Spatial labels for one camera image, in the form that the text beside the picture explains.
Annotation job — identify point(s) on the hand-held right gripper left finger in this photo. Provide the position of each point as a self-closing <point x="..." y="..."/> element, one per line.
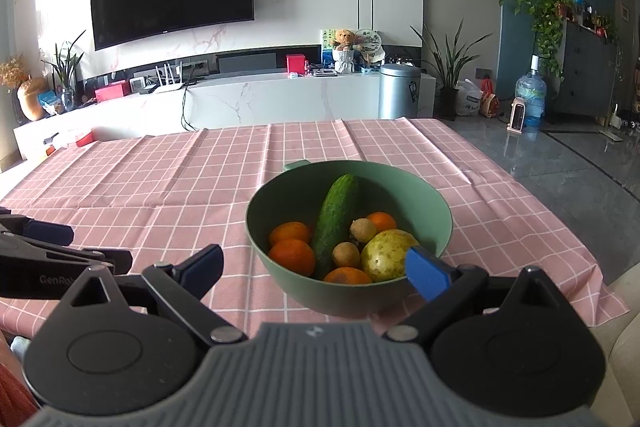
<point x="202" y="264"/>

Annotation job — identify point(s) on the white plastic bag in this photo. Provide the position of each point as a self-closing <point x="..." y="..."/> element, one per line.
<point x="468" y="99"/>

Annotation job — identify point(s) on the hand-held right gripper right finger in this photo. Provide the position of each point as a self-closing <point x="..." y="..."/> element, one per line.
<point x="425" y="274"/>

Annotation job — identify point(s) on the orange ceramic vase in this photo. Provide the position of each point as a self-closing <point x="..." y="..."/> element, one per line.
<point x="32" y="102"/>

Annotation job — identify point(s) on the trailing green vine plant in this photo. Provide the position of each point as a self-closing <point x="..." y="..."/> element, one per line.
<point x="550" y="17"/>

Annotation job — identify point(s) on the green bowl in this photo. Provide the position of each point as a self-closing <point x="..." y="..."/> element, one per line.
<point x="350" y="299"/>

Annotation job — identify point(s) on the green cucumber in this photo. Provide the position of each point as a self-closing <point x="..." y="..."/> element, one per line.
<point x="335" y="217"/>

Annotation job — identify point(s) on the yellow-green pear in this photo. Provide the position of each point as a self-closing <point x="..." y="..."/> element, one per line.
<point x="385" y="257"/>

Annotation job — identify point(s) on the grey dresser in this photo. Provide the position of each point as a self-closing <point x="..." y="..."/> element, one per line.
<point x="590" y="72"/>

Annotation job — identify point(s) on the long-leaf potted plant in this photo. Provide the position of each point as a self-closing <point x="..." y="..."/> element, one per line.
<point x="449" y="99"/>

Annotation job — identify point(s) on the silver trash can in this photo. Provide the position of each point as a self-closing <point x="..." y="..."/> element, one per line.
<point x="399" y="94"/>

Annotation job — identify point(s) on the upright red box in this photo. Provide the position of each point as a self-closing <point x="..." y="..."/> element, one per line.
<point x="296" y="64"/>

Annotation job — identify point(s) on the white standing device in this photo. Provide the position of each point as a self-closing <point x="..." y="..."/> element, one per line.
<point x="518" y="114"/>

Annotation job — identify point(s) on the small white clock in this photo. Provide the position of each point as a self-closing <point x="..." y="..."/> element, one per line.
<point x="138" y="84"/>

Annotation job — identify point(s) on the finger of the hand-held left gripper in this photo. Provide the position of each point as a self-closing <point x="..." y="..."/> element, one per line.
<point x="50" y="233"/>
<point x="110" y="259"/>

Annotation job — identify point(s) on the white marble tv cabinet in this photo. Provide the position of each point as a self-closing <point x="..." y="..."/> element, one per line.
<point x="275" y="102"/>

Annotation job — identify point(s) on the red storage box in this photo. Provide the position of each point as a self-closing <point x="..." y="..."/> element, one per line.
<point x="82" y="139"/>

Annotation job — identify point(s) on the orchid plant in glass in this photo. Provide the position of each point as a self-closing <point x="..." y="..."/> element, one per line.
<point x="67" y="67"/>

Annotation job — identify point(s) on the grey speaker box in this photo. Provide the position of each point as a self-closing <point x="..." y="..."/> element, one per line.
<point x="247" y="63"/>

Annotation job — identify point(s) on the orange bag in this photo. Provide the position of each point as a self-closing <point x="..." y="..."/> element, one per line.
<point x="490" y="104"/>

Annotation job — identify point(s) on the printed picture card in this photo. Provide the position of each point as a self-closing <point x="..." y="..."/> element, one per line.
<point x="327" y="49"/>

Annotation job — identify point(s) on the orange with dark spot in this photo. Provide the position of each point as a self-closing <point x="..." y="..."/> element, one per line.
<point x="347" y="276"/>

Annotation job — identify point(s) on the pink checkered tablecloth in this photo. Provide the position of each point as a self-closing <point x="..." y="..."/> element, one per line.
<point x="150" y="187"/>

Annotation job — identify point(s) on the brown kiwi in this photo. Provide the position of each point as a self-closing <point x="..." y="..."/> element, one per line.
<point x="363" y="229"/>
<point x="346" y="253"/>

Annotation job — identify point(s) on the round printed hand fan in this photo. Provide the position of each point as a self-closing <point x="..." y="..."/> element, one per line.
<point x="369" y="41"/>

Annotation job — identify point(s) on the flat red box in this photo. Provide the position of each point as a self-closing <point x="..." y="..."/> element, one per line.
<point x="112" y="93"/>

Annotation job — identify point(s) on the dried yellow flowers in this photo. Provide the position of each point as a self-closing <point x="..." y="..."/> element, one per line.
<point x="12" y="69"/>

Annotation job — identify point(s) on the blue package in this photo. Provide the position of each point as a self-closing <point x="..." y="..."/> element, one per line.
<point x="47" y="99"/>

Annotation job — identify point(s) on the blue water bottle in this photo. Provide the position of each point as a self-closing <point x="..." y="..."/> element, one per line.
<point x="531" y="99"/>

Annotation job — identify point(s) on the brown teddy bear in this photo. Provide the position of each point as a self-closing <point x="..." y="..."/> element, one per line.
<point x="344" y="39"/>

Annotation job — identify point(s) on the white router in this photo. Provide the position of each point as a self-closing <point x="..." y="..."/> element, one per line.
<point x="167" y="88"/>

